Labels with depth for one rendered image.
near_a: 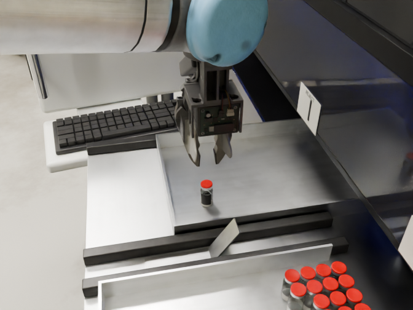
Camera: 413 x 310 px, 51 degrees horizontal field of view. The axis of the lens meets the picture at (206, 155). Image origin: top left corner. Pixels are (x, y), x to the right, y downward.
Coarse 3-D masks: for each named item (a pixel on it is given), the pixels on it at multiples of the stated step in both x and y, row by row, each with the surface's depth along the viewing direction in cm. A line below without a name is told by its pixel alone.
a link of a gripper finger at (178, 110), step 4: (176, 100) 63; (180, 100) 62; (176, 104) 63; (180, 104) 63; (176, 108) 63; (180, 108) 62; (184, 108) 63; (176, 112) 63; (180, 112) 63; (184, 112) 63; (176, 116) 63; (180, 116) 63; (184, 116) 63; (188, 116) 63; (176, 120) 64; (180, 120) 64; (184, 120) 64; (176, 124) 64; (180, 124) 64; (184, 124) 64; (180, 128) 65; (184, 128) 65; (180, 132) 66; (184, 132) 65; (184, 136) 65; (184, 140) 66
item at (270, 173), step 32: (256, 128) 91; (288, 128) 92; (160, 160) 80; (224, 160) 85; (256, 160) 85; (288, 160) 85; (320, 160) 85; (192, 192) 78; (224, 192) 78; (256, 192) 78; (288, 192) 78; (320, 192) 78; (352, 192) 78; (192, 224) 67; (224, 224) 69
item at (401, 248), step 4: (412, 216) 49; (412, 220) 49; (408, 224) 50; (412, 224) 49; (408, 228) 50; (412, 228) 50; (408, 232) 50; (412, 232) 50; (404, 236) 51; (408, 236) 51; (412, 236) 50; (404, 240) 51; (408, 240) 51; (412, 240) 50; (400, 244) 52; (404, 244) 51; (408, 244) 51; (412, 244) 50; (400, 248) 52; (404, 248) 52; (408, 248) 51; (412, 248) 50; (400, 252) 53; (404, 252) 52; (408, 252) 51; (412, 252) 50; (404, 256) 52; (408, 256) 51; (412, 256) 50; (408, 260) 51; (412, 260) 50; (412, 264) 50; (412, 268) 50
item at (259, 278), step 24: (216, 264) 61; (240, 264) 62; (264, 264) 63; (288, 264) 64; (312, 264) 65; (120, 288) 60; (144, 288) 61; (168, 288) 61; (192, 288) 61; (216, 288) 61; (240, 288) 61; (264, 288) 61
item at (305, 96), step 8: (304, 88) 75; (304, 96) 75; (312, 96) 72; (304, 104) 76; (312, 104) 72; (304, 112) 76; (312, 112) 73; (304, 120) 77; (312, 120) 73; (312, 128) 74
